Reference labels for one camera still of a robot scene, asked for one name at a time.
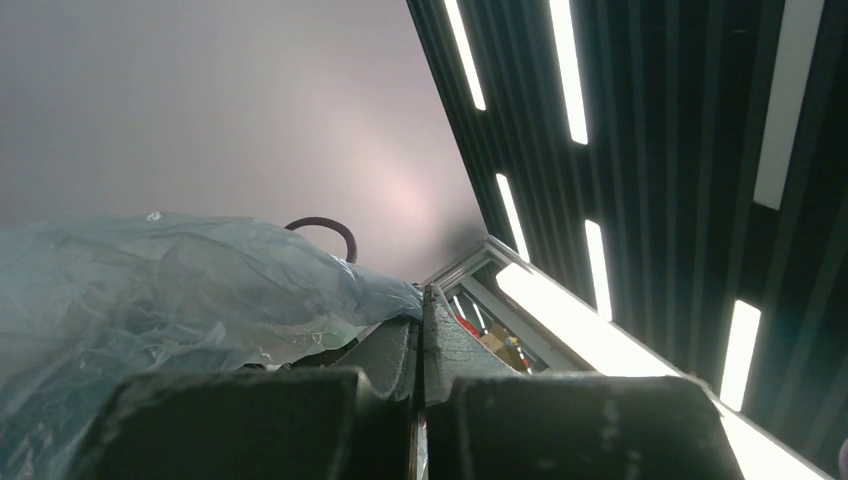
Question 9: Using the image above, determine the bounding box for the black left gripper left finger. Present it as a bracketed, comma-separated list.
[67, 317, 419, 479]

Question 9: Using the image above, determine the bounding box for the blue plastic trash bag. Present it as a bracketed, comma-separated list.
[1, 212, 423, 479]

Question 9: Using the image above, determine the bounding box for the cardboard box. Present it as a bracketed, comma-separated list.
[480, 322, 529, 373]

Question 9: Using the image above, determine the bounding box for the ceiling light panel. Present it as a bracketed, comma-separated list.
[549, 0, 589, 145]

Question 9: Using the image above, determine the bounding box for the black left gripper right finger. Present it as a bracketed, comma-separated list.
[422, 285, 743, 479]

